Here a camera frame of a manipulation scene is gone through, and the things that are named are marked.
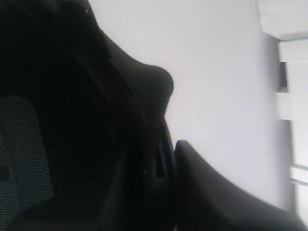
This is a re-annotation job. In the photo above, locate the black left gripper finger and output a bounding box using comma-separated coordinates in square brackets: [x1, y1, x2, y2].
[175, 141, 307, 231]

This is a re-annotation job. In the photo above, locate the black helmet with visor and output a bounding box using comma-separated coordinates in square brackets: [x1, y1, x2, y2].
[0, 0, 175, 231]

